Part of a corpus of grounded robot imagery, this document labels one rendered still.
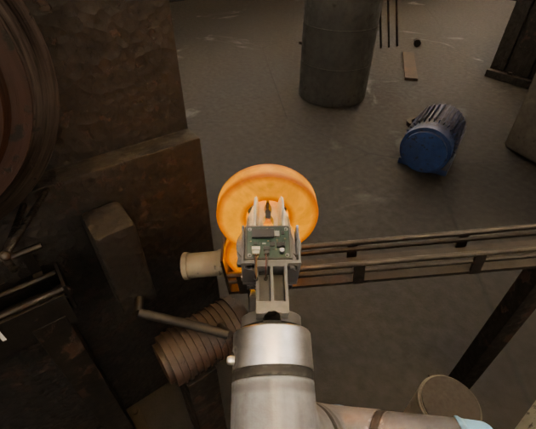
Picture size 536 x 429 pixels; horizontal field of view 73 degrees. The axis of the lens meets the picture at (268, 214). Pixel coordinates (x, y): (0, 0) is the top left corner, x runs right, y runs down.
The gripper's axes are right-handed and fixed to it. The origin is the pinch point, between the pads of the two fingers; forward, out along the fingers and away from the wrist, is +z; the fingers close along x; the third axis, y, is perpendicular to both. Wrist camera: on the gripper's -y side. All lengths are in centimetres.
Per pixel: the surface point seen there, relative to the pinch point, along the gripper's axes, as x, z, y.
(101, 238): 30.1, 1.3, -13.2
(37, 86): 30.8, 9.2, 13.8
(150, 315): 24.4, -7.1, -31.1
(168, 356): 20.7, -14.2, -36.7
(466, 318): -83, 12, -98
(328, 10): -50, 228, -87
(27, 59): 30.7, 10.3, 17.0
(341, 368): -28, -7, -93
